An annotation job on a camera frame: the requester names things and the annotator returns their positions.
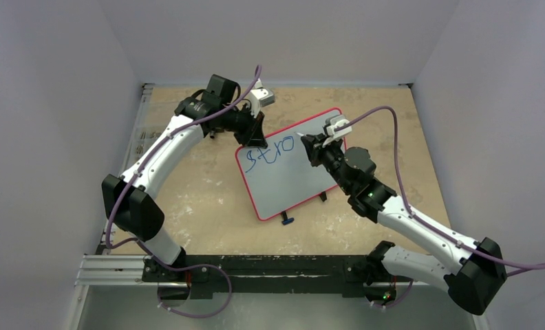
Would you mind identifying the pink framed whiteboard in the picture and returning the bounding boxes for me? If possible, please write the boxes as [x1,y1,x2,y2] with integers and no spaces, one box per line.
[235,107,342,221]

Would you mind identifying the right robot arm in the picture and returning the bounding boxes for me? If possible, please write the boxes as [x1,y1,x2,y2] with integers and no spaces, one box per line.
[299,134,507,316]

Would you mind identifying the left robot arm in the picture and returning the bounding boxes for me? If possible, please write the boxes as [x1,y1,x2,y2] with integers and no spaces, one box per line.
[101,74,275,269]

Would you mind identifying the blue marker cap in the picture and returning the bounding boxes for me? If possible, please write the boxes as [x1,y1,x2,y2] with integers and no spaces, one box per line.
[281,218,294,226]

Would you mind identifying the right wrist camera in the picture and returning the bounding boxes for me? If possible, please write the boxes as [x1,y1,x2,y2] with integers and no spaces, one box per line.
[322,114,352,147]

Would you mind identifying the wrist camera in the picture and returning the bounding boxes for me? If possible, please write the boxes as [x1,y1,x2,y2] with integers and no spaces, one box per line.
[322,114,352,147]
[246,78,276,118]

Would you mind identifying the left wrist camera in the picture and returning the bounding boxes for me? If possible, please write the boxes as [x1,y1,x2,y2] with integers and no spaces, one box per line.
[246,78,276,118]

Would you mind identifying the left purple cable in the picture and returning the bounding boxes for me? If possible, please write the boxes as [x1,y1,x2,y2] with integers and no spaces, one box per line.
[105,64,264,319]

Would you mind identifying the purple cable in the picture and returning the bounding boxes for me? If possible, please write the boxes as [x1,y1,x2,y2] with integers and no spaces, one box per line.
[334,106,545,311]
[105,64,264,319]

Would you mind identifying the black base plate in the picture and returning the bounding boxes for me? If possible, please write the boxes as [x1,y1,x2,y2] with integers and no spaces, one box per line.
[142,255,397,302]

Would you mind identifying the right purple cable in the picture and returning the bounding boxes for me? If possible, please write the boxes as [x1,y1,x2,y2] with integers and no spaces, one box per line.
[334,106,545,311]

